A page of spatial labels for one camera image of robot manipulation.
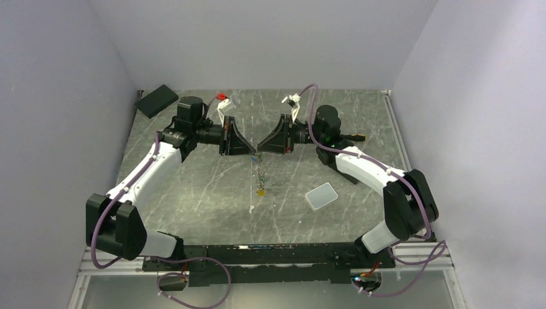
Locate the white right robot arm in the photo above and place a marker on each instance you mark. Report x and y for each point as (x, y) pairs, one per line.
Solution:
(408, 204)

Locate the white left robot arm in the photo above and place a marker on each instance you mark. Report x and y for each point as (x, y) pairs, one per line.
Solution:
(113, 222)

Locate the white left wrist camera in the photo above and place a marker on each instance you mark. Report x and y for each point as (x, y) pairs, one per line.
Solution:
(226, 108)

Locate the black yellow handled screwdriver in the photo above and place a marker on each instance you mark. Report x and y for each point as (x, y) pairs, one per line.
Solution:
(355, 137)

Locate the black flat box with sticker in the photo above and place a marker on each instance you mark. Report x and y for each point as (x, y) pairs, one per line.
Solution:
(348, 177)

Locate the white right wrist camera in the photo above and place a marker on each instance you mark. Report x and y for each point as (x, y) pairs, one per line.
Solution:
(293, 102)

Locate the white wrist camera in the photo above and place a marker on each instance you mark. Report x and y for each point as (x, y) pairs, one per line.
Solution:
(293, 102)
(226, 108)

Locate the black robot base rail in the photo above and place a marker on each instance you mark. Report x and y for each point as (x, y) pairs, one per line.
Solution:
(271, 263)

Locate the black box at rear left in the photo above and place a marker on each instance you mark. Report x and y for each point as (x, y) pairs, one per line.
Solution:
(156, 101)

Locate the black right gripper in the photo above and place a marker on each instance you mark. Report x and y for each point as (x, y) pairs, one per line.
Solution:
(277, 142)

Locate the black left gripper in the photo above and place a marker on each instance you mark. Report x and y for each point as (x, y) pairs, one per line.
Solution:
(237, 144)

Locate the aluminium frame rail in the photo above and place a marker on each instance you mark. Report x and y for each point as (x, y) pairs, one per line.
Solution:
(412, 254)

